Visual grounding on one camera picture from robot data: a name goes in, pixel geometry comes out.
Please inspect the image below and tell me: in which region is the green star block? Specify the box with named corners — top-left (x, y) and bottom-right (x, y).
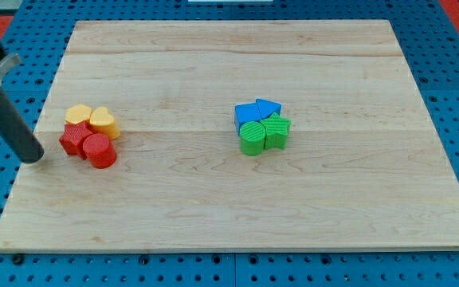
top-left (260, 112), bottom-right (291, 150)

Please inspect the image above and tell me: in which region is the red star block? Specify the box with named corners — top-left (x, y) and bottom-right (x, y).
top-left (59, 121), bottom-right (93, 160)

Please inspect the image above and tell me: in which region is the green cylinder block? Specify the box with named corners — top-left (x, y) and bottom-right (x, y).
top-left (240, 121), bottom-right (266, 156)

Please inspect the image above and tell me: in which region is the blue cube block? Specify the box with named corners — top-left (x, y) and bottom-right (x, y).
top-left (234, 103), bottom-right (261, 134)

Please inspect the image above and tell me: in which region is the blue triangle block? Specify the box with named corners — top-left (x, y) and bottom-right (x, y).
top-left (255, 98), bottom-right (282, 119)

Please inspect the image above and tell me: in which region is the wooden board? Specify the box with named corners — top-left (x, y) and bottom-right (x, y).
top-left (0, 20), bottom-right (459, 254)

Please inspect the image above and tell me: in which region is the red cylinder block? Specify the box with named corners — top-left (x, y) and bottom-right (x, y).
top-left (83, 133), bottom-right (117, 169)

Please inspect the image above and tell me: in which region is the yellow heart block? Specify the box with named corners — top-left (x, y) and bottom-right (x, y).
top-left (89, 106), bottom-right (120, 140)

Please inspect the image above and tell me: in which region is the yellow hexagon block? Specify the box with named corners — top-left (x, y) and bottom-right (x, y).
top-left (65, 104), bottom-right (92, 124)

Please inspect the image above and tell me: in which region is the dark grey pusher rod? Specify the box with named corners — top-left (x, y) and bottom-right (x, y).
top-left (0, 88), bottom-right (44, 163)

